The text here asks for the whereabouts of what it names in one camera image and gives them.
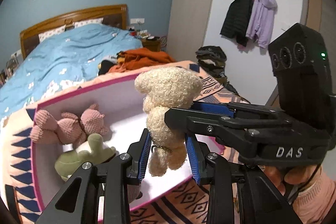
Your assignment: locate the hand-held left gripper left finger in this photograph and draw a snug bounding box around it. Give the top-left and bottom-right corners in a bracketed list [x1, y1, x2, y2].
[41, 128, 153, 224]

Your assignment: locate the green frog plush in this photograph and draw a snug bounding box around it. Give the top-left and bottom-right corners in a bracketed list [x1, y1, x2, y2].
[54, 133, 117, 182]

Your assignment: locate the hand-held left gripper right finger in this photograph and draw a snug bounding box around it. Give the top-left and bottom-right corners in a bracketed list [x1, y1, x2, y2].
[184, 133, 302, 224]

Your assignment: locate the wooden nightstand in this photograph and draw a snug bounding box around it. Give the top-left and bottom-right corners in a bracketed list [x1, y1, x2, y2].
[142, 36, 164, 52]

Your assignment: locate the cream curly bear plush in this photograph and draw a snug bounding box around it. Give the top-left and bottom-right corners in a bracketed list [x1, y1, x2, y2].
[134, 66, 203, 177]

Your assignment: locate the pink knitted rabbit plush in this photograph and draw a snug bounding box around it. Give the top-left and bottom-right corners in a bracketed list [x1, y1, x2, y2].
[29, 104, 111, 147]

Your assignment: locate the black puffer jacket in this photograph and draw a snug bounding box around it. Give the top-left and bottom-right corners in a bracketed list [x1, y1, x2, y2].
[220, 0, 254, 47]

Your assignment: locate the wooden bed blue duvet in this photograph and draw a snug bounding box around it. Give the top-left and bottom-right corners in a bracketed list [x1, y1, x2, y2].
[0, 24, 143, 119]

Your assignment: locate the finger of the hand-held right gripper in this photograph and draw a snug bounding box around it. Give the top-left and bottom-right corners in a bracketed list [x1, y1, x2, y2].
[193, 101, 284, 120]
[164, 107, 292, 145]

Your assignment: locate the pile of dark clothes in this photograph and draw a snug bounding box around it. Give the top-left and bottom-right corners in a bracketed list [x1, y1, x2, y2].
[195, 46, 239, 94]

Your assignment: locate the white patterned pillow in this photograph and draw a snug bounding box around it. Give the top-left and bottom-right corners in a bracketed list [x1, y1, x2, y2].
[39, 25, 67, 42]
[73, 17, 104, 28]

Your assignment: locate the pink box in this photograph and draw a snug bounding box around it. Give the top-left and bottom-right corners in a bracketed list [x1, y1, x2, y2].
[31, 72, 223, 223]

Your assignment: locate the person's right forearm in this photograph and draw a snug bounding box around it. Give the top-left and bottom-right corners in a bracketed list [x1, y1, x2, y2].
[290, 165, 336, 224]

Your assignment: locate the wooden headboard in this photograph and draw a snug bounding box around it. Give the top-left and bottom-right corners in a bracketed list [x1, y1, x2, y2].
[20, 4, 128, 60]

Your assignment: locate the orange cloth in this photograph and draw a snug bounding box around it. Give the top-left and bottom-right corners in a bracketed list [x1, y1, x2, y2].
[108, 47, 176, 75]

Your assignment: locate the purple hooded jacket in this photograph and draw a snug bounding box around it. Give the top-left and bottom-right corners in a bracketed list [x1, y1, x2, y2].
[245, 0, 278, 48]

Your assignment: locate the person's right hand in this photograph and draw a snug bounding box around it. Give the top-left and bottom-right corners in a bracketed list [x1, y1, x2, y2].
[264, 164, 320, 205]

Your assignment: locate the cluttered bedside table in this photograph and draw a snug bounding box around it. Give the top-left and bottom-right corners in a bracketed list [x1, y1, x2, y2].
[0, 51, 23, 83]

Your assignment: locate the black garment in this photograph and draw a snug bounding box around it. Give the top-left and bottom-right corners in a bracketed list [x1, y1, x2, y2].
[98, 59, 118, 75]

